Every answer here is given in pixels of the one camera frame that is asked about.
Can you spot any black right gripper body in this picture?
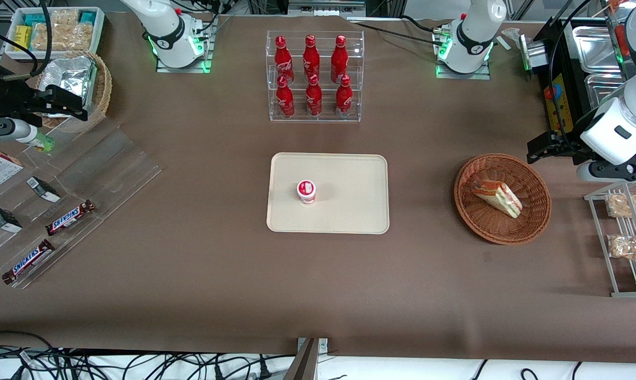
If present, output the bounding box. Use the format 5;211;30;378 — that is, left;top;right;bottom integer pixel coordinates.
0;78;41;120

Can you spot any triangle sandwich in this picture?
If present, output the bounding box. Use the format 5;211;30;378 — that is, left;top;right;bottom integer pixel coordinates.
471;178;523;219

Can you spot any tan deep wicker basket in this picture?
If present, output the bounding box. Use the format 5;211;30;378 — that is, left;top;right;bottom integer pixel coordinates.
35;50;112;132

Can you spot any brown round wicker basket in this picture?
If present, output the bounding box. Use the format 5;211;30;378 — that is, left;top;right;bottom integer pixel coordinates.
453;153;552;245

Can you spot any beige plastic tray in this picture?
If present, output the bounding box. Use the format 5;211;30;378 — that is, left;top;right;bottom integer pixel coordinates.
266;153;390;234

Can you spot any black control box yellow panel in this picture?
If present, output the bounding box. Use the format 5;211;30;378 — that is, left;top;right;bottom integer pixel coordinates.
531;17;627;151

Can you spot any steel food pan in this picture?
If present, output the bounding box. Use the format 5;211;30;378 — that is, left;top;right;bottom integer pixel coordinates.
584;74;629;109
572;25;622;74

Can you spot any clear bag of fried snacks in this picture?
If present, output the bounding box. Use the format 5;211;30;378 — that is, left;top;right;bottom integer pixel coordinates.
33;22;65;51
59;9;94;51

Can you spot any yellow snack box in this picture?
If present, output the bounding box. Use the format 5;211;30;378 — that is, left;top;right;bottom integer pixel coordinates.
14;25;33;52

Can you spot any clear acrylic display stand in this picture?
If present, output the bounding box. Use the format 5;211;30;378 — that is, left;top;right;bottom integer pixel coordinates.
0;116;163;290

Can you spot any clear bag of brown snacks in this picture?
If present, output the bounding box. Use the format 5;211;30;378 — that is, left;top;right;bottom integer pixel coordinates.
605;194;636;219
607;234;636;260

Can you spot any white plastic bin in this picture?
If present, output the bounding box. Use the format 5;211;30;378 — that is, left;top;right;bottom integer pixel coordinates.
5;6;106;60

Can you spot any small black white box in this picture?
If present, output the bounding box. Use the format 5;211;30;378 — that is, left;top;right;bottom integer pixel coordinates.
0;206;23;233
26;177;61;203

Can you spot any silver metal cylinder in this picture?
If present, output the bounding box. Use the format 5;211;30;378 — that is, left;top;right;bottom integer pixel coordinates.
518;34;548;72

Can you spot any brown Snickers bar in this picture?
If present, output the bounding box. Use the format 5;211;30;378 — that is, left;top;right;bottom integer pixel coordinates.
2;239;55;285
45;199;96;236

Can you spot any clear plastic wrapper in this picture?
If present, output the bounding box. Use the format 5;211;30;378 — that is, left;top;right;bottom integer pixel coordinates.
498;27;527;51

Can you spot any red cola bottle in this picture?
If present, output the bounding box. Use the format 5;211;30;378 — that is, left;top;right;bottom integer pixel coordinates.
276;75;296;118
305;74;323;117
274;36;295;85
303;35;321;82
331;35;348;83
335;75;354;118

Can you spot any brown table cover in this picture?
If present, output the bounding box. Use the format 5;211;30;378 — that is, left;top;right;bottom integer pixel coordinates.
0;12;636;365

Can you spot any clear acrylic bottle rack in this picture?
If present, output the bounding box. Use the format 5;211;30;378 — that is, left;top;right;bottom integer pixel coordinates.
267;30;365;123

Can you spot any red white yogurt cup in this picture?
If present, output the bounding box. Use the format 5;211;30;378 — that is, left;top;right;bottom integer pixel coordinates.
297;180;317;205

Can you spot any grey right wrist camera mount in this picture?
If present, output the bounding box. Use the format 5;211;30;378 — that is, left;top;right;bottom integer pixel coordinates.
0;118;40;144

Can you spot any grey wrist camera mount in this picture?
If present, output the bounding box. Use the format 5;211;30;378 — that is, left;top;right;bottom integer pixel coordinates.
576;158;636;183
0;118;40;144

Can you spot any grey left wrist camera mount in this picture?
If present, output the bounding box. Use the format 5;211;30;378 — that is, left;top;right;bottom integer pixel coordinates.
576;158;636;183

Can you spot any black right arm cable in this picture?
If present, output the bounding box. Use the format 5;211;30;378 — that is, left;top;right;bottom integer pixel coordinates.
0;0;53;80

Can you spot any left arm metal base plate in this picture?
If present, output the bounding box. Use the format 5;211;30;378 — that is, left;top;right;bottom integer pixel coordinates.
435;21;491;80

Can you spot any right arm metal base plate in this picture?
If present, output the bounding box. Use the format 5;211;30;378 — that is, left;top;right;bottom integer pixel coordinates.
156;16;214;73

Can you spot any grey metal wire rack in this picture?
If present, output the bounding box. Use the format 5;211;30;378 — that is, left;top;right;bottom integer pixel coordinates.
584;179;636;298

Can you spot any black base power cable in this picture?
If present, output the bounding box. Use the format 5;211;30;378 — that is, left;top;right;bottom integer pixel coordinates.
349;15;448;47

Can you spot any black cable bundle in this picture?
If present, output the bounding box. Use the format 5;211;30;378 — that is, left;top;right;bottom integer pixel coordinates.
0;330;297;380

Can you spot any aluminium frame structure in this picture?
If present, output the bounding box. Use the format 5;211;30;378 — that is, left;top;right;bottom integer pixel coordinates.
246;0;405;22

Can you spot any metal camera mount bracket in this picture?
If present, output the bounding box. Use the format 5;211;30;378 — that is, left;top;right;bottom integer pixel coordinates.
283;337;330;380

